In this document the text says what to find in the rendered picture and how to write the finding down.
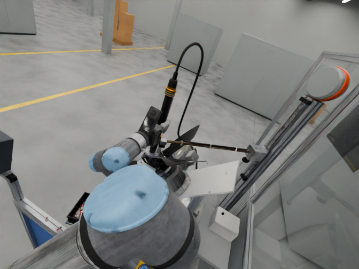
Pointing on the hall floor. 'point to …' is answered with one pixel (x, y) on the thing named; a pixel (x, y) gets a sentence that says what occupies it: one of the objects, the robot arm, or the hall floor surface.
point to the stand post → (194, 203)
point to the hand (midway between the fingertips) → (164, 118)
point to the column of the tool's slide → (304, 118)
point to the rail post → (28, 229)
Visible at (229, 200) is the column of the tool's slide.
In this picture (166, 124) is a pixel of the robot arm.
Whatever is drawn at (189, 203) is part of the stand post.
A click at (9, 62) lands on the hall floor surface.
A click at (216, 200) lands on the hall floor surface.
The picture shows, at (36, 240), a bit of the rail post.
